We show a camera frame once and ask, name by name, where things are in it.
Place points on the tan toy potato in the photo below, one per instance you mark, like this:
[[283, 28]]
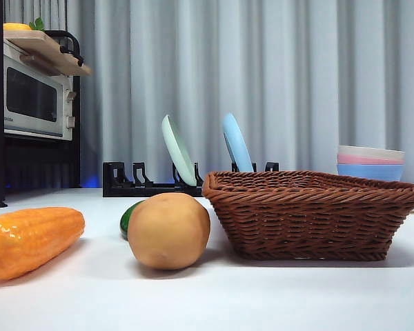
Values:
[[169, 231]]

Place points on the green toy cucumber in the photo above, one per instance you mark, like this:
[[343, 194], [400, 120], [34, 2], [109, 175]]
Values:
[[126, 220]]

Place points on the brown woven wicker basket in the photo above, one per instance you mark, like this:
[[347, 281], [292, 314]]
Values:
[[296, 220]]

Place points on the orange toy corn cob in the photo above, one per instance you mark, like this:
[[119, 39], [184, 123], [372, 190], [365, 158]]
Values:
[[34, 241]]

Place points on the pale green plate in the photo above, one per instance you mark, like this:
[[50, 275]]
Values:
[[179, 151]]

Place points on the pale blue plate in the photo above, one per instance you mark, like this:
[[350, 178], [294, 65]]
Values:
[[236, 145]]

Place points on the black dish rack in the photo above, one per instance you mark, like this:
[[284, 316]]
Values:
[[124, 190]]

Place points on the grey curtain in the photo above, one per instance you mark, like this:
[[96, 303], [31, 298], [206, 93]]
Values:
[[296, 69]]

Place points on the cream oven knob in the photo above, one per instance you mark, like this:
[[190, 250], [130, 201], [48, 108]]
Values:
[[70, 122], [71, 95]]

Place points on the pink bowl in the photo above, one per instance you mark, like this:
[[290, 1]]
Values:
[[369, 160]]

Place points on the cream bowl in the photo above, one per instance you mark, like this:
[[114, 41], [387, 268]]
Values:
[[371, 152]]

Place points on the white toaster oven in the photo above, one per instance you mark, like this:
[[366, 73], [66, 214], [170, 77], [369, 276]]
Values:
[[31, 124]]

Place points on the wooden cutting board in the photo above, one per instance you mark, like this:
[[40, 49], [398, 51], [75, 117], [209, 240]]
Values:
[[51, 57]]

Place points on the green toy leaf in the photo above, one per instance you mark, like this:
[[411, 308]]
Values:
[[38, 23]]

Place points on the yellow toy fruit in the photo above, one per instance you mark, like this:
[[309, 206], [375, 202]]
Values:
[[15, 26]]

